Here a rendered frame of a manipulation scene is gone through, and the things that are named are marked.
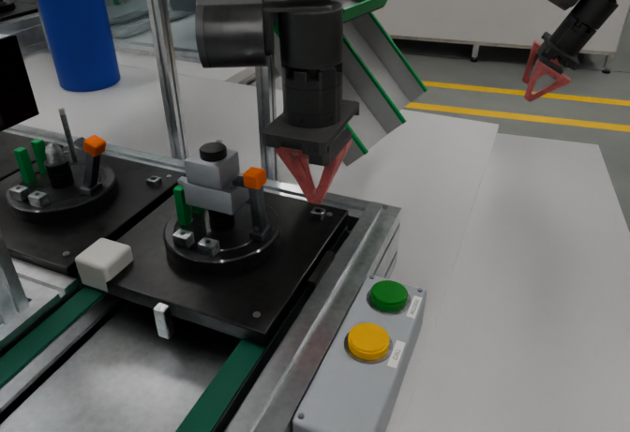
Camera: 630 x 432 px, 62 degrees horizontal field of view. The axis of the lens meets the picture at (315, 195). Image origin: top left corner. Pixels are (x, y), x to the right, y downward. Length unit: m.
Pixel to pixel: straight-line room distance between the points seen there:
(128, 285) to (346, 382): 0.26
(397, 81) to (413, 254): 0.34
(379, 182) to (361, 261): 0.38
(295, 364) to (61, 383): 0.24
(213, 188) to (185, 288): 0.11
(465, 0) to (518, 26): 0.46
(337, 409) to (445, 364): 0.21
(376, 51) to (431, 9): 3.58
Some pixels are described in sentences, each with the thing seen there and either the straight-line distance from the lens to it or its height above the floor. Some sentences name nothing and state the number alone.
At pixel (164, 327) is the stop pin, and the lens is 0.60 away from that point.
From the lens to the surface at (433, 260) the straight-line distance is 0.81.
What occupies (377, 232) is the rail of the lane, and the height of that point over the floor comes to 0.96.
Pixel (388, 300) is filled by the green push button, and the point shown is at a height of 0.97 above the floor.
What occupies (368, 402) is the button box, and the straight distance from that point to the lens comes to 0.50.
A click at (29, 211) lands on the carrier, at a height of 0.99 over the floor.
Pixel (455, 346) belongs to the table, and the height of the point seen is 0.86.
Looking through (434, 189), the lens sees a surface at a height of 0.86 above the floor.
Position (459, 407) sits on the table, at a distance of 0.64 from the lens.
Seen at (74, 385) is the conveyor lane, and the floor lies 0.92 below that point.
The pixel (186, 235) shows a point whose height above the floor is 1.00.
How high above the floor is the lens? 1.36
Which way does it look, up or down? 32 degrees down
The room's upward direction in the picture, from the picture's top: straight up
